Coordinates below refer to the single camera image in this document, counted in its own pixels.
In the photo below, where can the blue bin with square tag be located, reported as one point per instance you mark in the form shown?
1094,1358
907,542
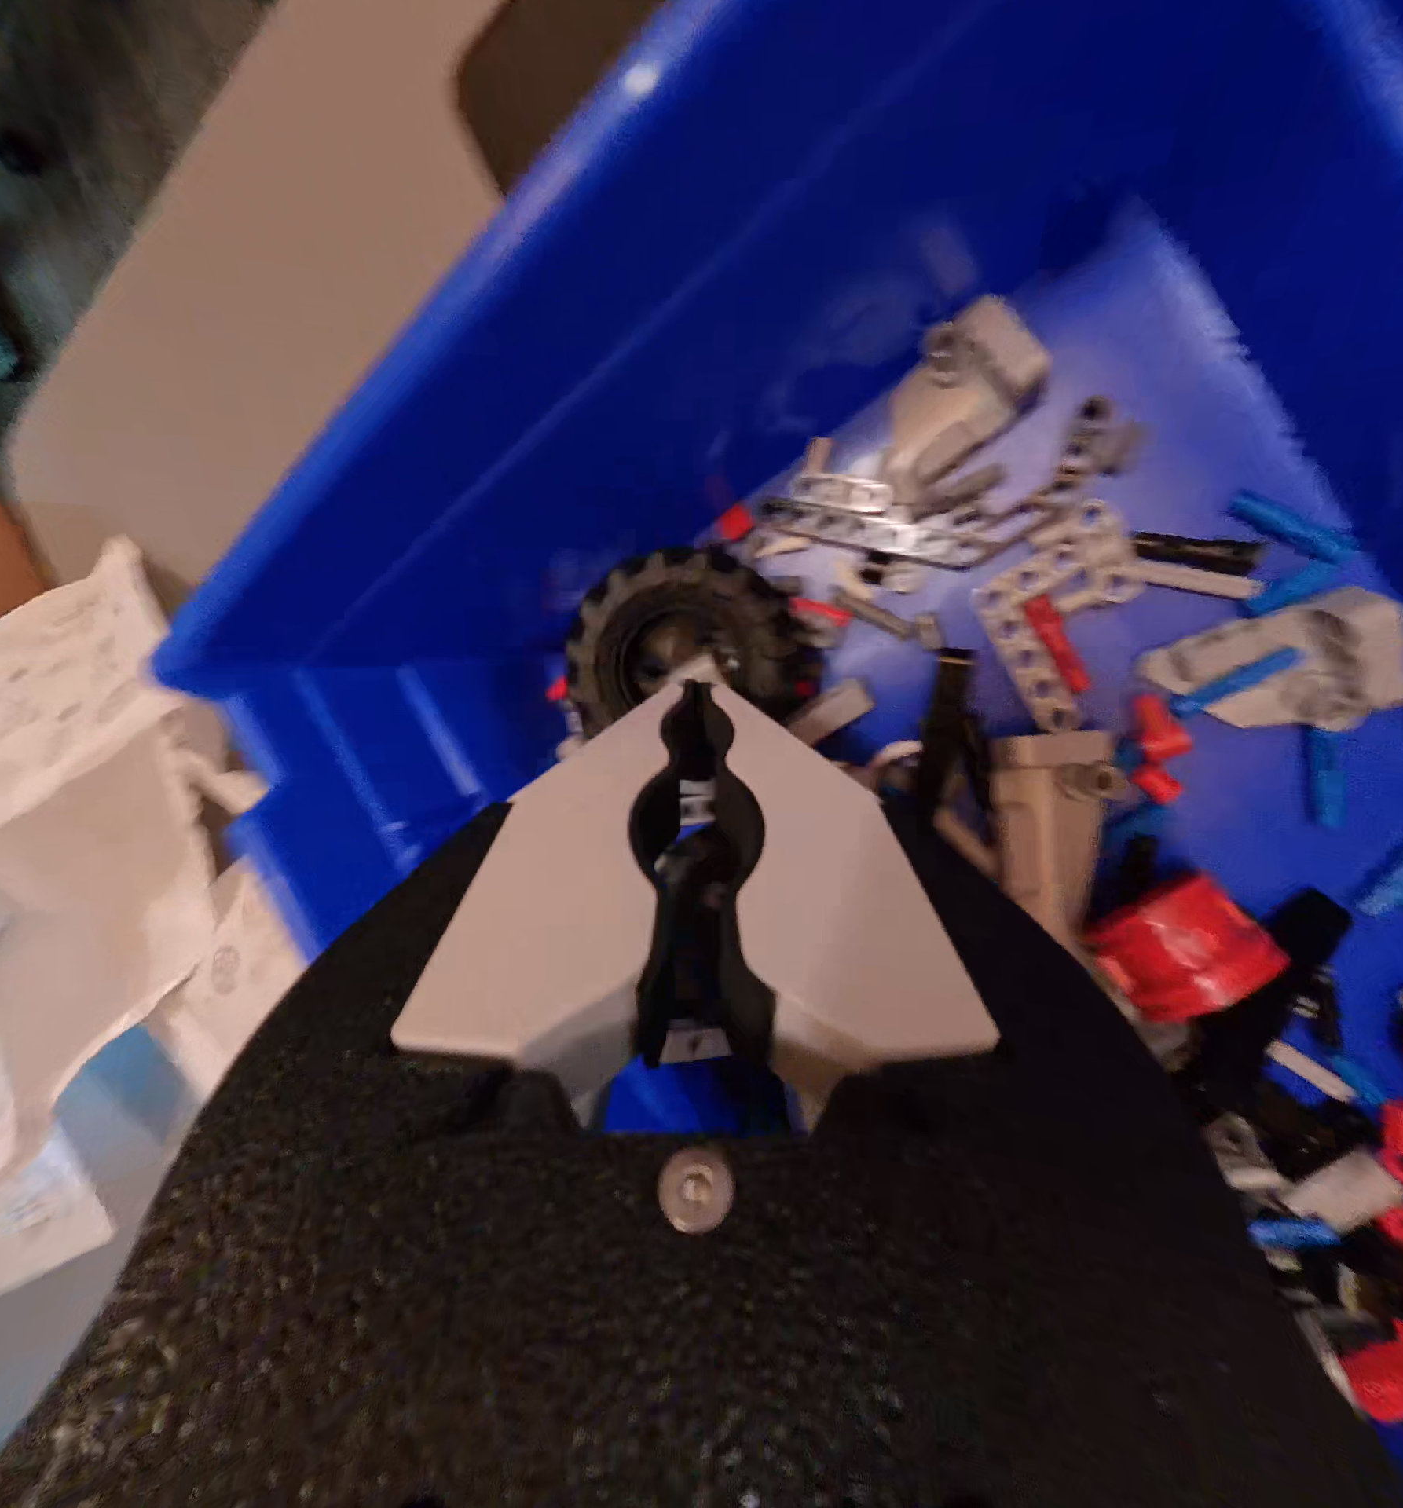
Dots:
772,236

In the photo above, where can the black rubber toy tire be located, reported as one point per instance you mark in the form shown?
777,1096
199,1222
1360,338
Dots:
626,642

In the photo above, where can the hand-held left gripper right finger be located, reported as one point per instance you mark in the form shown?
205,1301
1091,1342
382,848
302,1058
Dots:
855,930

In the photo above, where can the grey desk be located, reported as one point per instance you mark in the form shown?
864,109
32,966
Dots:
242,296

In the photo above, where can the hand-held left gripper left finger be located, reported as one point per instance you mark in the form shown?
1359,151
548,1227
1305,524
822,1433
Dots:
537,919

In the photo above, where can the crumpled white plastic bag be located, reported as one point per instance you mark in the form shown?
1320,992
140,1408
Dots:
66,801

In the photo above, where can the pile of toy brick parts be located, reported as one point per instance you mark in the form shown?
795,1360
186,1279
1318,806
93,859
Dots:
1185,660

